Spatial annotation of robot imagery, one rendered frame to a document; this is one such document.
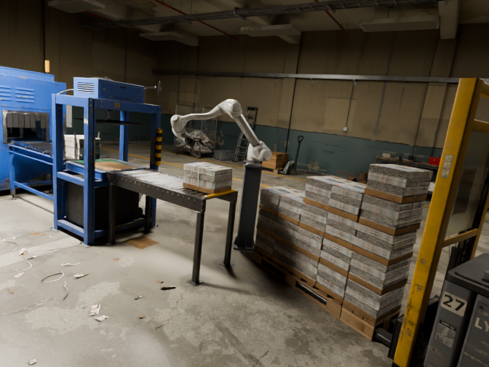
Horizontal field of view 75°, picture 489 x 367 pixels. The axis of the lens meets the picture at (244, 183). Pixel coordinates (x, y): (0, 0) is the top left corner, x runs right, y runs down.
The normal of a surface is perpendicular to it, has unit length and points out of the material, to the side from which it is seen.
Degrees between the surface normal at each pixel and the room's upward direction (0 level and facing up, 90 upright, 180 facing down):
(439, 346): 90
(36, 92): 90
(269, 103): 90
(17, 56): 90
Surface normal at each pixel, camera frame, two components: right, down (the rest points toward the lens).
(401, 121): -0.54, 0.11
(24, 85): 0.84, 0.20
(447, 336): -0.80, 0.04
